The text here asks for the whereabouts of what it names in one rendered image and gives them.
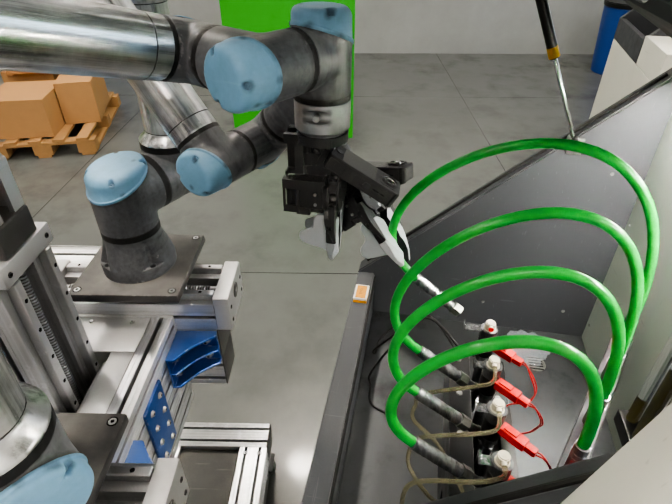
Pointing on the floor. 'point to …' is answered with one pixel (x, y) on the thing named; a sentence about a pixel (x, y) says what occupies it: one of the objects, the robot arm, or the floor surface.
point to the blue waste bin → (607, 32)
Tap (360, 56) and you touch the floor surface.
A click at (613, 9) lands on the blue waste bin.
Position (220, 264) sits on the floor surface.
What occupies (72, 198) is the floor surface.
